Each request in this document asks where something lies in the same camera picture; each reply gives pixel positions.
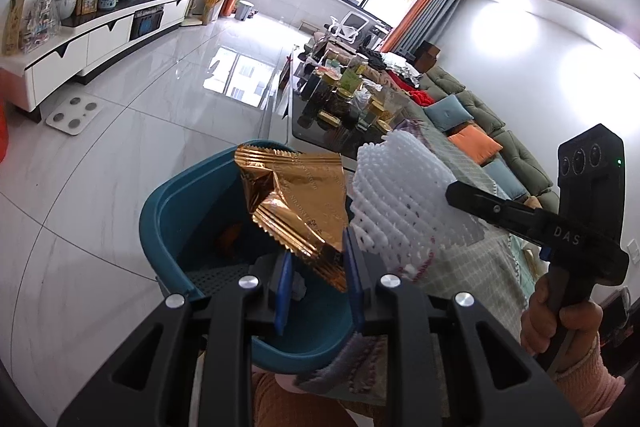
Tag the green sectional sofa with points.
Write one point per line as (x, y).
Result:
(480, 107)

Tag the red cloth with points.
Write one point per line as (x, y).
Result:
(417, 92)

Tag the orange cushion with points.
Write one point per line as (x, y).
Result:
(475, 143)

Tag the white lidded jar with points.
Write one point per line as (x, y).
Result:
(65, 4)

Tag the wooden plaque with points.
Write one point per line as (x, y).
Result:
(13, 27)

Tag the white office chair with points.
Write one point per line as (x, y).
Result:
(348, 27)

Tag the white foam fruit net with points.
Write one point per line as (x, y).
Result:
(400, 197)

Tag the white bathroom scale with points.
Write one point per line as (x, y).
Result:
(74, 116)

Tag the dark wooden cabinet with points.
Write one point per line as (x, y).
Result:
(426, 56)

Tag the small picture frame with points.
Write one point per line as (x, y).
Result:
(87, 1)

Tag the person's knit sweater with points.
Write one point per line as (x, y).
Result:
(300, 407)

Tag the grey curtain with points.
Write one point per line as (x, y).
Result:
(440, 17)

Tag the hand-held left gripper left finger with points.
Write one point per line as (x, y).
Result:
(282, 297)

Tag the person's right hand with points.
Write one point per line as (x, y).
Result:
(537, 322)

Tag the white black TV cabinet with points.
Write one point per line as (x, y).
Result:
(100, 42)

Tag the cluttered glass coffee table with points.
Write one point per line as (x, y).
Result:
(345, 102)

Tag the blue cushion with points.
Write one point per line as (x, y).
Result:
(507, 179)
(448, 114)

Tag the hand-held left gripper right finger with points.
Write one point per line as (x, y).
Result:
(352, 282)

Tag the model ship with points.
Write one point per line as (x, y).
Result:
(42, 24)

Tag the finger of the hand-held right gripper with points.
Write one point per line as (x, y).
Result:
(490, 209)

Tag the gold foil wrapper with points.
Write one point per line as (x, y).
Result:
(300, 202)

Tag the orange-red object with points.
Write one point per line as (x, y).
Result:
(3, 132)

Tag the small white pedal bin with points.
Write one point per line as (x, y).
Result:
(243, 11)

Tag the person's right forearm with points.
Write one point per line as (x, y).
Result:
(600, 382)

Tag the teal plastic bin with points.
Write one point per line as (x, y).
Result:
(195, 217)

